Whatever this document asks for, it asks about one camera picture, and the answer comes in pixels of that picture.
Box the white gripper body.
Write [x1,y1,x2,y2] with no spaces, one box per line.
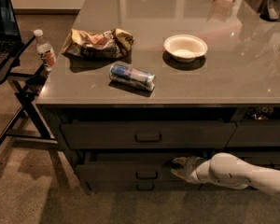
[185,156,211,184]

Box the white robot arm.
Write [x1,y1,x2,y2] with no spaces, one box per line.
[171,153,280,199]

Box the snack bag in drawer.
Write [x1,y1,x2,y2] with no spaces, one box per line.
[245,106,280,120]

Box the blue silver energy drink can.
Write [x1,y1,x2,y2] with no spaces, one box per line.
[109,63,156,91]

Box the white bowl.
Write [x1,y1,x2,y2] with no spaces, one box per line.
[163,35,208,63]

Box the crumpled chip bag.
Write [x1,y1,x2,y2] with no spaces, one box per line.
[62,28,134,60]

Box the black laptop stand table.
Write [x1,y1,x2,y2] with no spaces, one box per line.
[0,31,59,168]

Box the clear plastic water bottle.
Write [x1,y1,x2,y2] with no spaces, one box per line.
[34,29,56,72]

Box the black laptop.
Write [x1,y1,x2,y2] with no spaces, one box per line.
[0,0,23,69]

